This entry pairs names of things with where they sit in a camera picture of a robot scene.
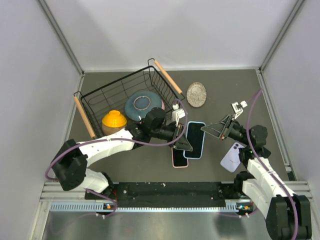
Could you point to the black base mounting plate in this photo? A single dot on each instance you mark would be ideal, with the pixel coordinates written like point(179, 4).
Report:
point(173, 194)

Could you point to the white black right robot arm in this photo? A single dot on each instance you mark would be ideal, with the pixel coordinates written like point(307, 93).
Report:
point(287, 215)

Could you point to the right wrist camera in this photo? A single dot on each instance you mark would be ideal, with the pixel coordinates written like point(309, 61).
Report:
point(238, 108)

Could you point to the light blue phone case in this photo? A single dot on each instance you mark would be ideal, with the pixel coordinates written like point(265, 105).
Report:
point(203, 140)

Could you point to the brown speckled bowl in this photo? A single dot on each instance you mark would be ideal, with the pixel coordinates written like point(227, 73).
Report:
point(107, 130)

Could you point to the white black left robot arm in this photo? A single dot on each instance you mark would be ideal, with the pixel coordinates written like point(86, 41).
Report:
point(71, 164)

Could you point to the dark green smartphone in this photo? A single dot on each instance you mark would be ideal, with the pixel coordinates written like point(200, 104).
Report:
point(196, 138)

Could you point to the pink plate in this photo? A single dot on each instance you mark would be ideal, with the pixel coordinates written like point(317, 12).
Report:
point(162, 105)

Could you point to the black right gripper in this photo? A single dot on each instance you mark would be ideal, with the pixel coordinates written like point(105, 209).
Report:
point(217, 129)

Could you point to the black smartphone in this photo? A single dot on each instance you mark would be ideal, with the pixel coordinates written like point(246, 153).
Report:
point(178, 160)

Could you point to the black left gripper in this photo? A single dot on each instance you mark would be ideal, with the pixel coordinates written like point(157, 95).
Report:
point(182, 143)

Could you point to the aluminium slotted rail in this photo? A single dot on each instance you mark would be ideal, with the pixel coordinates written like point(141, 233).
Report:
point(107, 206)

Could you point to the speckled oval dish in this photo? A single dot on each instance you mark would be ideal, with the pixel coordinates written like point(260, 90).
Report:
point(196, 94)

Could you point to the pink phone case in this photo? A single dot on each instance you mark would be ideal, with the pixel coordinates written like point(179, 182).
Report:
point(172, 160)

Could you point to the yellow ribbed bowl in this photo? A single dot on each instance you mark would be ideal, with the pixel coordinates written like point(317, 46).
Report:
point(114, 119)

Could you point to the blue glazed ceramic plate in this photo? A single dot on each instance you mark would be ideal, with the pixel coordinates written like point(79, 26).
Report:
point(140, 103)

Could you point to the lilac phone case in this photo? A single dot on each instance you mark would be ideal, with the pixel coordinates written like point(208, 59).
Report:
point(231, 160)

